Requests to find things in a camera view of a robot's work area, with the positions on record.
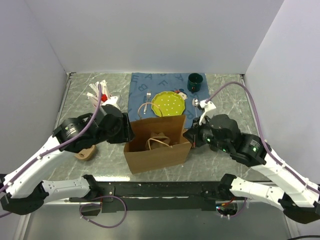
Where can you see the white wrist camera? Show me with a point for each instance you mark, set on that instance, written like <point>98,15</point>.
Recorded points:
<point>113,100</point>
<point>208,110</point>

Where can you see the dark green mug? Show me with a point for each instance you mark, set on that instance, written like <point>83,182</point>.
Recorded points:
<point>194,82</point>

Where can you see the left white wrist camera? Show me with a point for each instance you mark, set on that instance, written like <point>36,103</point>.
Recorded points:
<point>113,100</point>

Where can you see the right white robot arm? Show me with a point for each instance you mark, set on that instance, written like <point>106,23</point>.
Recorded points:
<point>294,195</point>

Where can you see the silver fork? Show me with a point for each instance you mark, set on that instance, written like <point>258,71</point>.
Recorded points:
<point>148,96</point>

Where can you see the white wrapped straws bundle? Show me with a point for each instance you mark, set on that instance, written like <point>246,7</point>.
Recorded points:
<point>105,95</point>

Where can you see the silver spoon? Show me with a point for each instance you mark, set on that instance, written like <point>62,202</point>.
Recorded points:
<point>195,103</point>

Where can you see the brown cardboard cup carrier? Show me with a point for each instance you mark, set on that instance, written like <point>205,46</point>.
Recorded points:
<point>86,154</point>

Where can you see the blue alphabet placemat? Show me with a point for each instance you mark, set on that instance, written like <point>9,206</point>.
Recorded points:
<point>156,83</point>

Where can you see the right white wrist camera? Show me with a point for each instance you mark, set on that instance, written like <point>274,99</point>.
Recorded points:
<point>208,110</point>

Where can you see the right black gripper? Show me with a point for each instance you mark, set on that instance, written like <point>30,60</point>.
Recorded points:
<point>193,135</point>

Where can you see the brown paper bag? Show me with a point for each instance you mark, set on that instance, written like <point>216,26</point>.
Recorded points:
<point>140,160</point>

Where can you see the yellow dotted plate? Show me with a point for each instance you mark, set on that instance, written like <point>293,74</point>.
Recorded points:
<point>168,103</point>

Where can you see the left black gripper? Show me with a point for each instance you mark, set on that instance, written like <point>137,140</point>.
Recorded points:
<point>126,133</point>

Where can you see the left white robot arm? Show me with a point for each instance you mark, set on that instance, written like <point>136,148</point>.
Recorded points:
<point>25,189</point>

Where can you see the small cartoon figurine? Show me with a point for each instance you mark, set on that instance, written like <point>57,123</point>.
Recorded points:
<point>182,93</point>

